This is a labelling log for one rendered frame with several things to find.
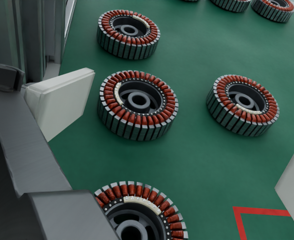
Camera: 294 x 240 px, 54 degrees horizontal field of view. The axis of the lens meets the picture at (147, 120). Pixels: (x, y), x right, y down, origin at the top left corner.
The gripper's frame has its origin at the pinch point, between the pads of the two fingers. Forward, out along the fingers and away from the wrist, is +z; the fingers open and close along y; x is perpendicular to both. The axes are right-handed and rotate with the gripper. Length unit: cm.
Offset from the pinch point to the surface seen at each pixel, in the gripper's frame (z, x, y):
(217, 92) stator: 29.3, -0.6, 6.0
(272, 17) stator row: 67, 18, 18
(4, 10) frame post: 4.5, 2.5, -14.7
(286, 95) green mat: 40.9, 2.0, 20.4
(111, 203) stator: 8.9, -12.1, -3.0
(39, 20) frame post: 16.2, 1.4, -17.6
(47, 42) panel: 25.0, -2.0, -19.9
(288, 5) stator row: 70, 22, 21
